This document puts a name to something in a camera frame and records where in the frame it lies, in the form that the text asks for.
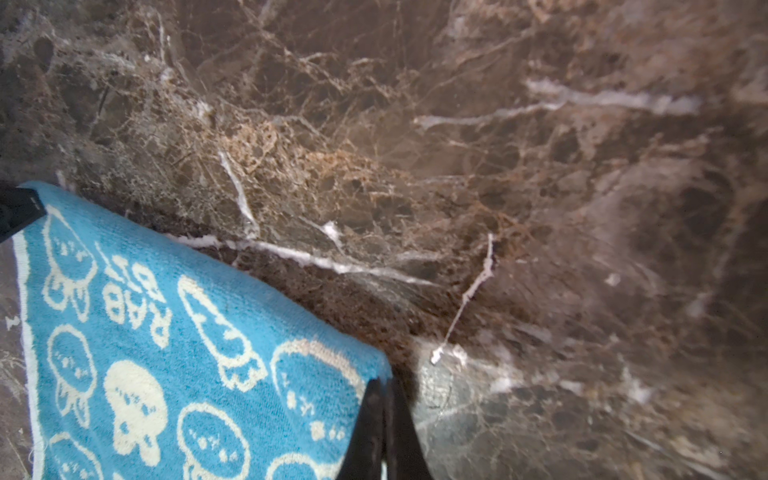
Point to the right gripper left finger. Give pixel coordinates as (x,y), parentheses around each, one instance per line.
(363,458)

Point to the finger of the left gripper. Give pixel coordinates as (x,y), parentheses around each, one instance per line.
(20,207)

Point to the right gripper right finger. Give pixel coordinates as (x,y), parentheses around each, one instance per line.
(403,453)

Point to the blue patterned towel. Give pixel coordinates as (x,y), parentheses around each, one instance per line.
(149,360)

